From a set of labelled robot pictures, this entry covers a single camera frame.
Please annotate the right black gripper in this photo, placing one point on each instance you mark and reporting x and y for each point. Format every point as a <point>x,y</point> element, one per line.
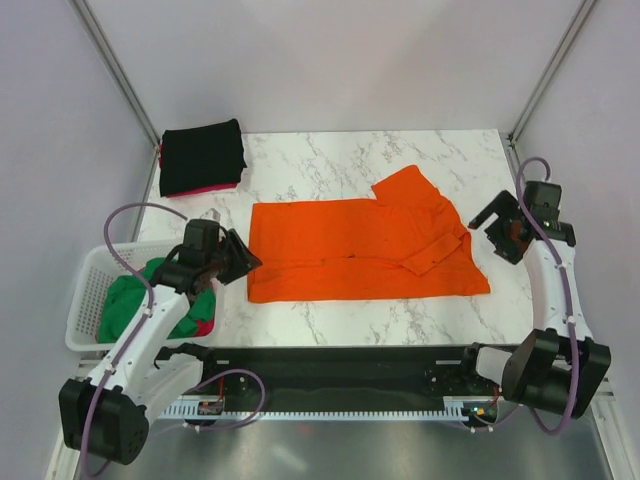
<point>502,203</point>

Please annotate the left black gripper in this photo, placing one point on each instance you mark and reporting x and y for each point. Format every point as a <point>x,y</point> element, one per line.
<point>245,262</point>

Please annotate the orange t-shirt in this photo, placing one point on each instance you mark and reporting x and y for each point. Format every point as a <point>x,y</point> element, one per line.
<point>405,242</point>

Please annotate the white plastic basket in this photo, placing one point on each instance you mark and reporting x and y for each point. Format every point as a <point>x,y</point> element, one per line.
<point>98,272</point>

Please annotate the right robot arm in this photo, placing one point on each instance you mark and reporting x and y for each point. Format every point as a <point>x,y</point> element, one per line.
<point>559,364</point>

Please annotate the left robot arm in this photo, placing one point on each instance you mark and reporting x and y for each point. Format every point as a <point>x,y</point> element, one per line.
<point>109,414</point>

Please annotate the red t-shirt in basket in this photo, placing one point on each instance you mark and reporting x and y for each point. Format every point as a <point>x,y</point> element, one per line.
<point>200,319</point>

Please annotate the black folded t-shirt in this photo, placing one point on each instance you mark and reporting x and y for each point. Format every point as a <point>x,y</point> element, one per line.
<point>202,156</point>

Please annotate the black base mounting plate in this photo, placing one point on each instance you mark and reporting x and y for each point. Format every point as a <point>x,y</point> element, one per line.
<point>359,379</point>

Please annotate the green t-shirt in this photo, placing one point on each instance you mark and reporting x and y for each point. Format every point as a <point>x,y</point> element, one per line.
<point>117,309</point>

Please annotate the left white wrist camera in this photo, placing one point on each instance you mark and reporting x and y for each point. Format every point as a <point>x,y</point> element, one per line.
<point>211,214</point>

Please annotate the white slotted cable duct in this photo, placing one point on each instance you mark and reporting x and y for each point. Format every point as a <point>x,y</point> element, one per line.
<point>453,410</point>

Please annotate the right aluminium frame post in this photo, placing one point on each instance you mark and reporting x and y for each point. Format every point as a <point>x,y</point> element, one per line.
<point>562,50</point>

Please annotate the aluminium frame post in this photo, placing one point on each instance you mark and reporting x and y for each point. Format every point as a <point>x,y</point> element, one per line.
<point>101,43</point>
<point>562,50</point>

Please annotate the left aluminium frame post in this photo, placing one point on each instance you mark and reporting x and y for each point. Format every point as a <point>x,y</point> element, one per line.
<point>101,43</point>

